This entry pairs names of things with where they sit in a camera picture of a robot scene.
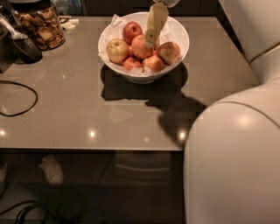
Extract white objects on table rear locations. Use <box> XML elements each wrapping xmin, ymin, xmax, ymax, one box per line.
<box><xmin>59</xmin><ymin>17</ymin><xmax>79</xmax><ymax>31</ymax></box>

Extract white ceramic bowl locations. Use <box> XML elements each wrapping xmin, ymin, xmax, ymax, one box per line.
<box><xmin>97</xmin><ymin>11</ymin><xmax>190</xmax><ymax>85</ymax></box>

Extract red apple top back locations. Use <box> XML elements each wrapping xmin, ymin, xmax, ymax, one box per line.
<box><xmin>122</xmin><ymin>21</ymin><xmax>143</xmax><ymax>45</ymax></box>

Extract black cables on floor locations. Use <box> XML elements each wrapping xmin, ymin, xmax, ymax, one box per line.
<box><xmin>0</xmin><ymin>199</ymin><xmax>49</xmax><ymax>224</ymax></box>

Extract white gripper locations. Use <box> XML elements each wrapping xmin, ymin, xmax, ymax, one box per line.
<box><xmin>144</xmin><ymin>0</ymin><xmax>180</xmax><ymax>48</ymax></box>

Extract red yellow apple right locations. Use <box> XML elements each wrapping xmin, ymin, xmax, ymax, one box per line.
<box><xmin>157</xmin><ymin>42</ymin><xmax>181</xmax><ymax>65</ymax></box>

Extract black cable on table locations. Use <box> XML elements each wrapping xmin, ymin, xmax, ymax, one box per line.
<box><xmin>0</xmin><ymin>80</ymin><xmax>39</xmax><ymax>118</ymax></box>

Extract glass jar of dried chips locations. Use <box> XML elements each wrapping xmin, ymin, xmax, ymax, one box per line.
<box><xmin>10</xmin><ymin>0</ymin><xmax>65</xmax><ymax>51</ymax></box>

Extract yellow green apple left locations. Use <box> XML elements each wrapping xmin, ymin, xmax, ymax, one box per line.
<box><xmin>106</xmin><ymin>38</ymin><xmax>129</xmax><ymax>64</ymax></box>

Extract white shoe under table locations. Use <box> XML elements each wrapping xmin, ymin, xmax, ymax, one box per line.
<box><xmin>39</xmin><ymin>155</ymin><xmax>64</xmax><ymax>186</ymax></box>

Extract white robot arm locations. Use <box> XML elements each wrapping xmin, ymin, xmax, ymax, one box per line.
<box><xmin>184</xmin><ymin>0</ymin><xmax>280</xmax><ymax>224</ymax></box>

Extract black round appliance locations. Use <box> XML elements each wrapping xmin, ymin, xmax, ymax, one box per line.
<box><xmin>0</xmin><ymin>5</ymin><xmax>43</xmax><ymax>64</ymax></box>

